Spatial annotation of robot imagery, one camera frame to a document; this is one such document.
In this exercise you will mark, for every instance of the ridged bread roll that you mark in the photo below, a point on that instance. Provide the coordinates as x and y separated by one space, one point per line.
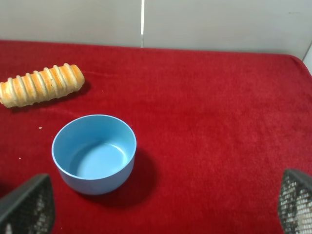
41 86

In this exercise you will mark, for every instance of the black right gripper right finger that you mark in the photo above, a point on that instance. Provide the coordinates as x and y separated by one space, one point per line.
295 202

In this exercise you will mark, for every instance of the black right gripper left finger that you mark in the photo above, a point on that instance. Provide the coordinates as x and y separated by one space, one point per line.
30 208

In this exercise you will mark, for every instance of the red velvet tablecloth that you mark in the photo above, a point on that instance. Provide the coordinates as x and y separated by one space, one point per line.
215 131

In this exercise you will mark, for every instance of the blue plastic bowl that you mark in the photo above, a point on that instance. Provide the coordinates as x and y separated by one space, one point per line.
95 154

